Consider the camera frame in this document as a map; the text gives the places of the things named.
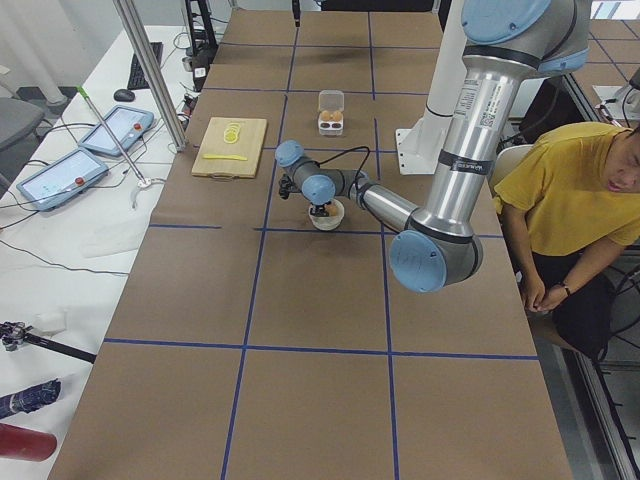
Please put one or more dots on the clear plastic egg box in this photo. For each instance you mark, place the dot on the clear plastic egg box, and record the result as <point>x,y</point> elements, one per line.
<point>331,106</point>

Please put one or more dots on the black computer mouse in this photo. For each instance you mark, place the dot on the black computer mouse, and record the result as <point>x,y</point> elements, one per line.
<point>124,95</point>

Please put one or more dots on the grabber stick green handle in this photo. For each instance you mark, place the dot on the grabber stick green handle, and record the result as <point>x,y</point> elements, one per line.
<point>143,182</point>

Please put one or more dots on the near teach pendant tablet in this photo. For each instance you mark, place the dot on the near teach pendant tablet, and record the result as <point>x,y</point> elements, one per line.
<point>64,179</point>

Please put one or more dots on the aluminium frame post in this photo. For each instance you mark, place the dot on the aluminium frame post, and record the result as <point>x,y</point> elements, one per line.
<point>139,40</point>

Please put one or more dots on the wooden cutting board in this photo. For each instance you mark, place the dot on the wooden cutting board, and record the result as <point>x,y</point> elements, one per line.
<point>250,144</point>

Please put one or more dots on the folded blue umbrella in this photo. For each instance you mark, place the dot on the folded blue umbrella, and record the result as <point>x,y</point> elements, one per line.
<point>30,399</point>

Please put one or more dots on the black tripod stick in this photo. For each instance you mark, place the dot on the black tripod stick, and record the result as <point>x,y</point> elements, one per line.
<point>16,334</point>

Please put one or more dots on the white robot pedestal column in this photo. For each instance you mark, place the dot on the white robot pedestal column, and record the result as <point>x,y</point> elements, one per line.
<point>449,73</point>

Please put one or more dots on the teach pendant tablet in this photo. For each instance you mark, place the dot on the teach pendant tablet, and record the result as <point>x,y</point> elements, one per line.
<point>128,124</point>
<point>64,179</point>

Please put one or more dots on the yellow plastic knife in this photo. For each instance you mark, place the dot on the yellow plastic knife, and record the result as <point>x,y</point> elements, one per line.
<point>229,157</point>

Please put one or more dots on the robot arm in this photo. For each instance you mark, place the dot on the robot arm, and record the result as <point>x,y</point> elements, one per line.
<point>506,43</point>

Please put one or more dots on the red cylinder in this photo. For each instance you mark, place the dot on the red cylinder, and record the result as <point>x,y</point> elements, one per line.
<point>19,443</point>

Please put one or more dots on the far teach pendant tablet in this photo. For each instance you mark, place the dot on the far teach pendant tablet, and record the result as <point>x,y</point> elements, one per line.
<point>128,124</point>

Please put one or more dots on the white bowl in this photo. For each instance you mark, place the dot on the white bowl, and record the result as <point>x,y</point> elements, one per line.
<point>325,223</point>

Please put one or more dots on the person in yellow shirt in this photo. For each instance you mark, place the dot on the person in yellow shirt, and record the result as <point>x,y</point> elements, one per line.
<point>568,210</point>

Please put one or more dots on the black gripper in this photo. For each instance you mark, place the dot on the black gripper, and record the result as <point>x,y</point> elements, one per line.
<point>319,207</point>
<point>296,11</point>

